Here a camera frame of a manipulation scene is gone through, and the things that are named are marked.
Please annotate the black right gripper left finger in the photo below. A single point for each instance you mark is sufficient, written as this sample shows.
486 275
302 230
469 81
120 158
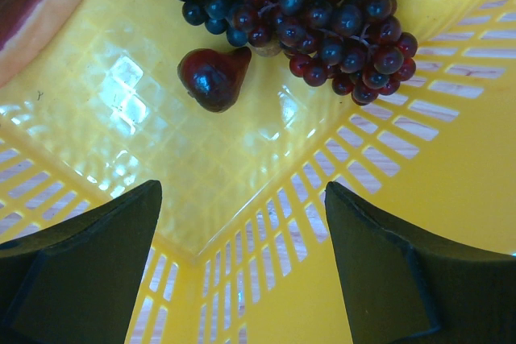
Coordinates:
77 281

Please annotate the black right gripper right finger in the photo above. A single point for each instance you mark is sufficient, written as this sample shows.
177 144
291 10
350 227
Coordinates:
403 284

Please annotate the yellow plastic basket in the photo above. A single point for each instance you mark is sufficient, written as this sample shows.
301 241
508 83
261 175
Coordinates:
242 250

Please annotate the dark purple grape bunch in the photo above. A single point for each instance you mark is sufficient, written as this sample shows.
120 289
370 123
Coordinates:
357 45

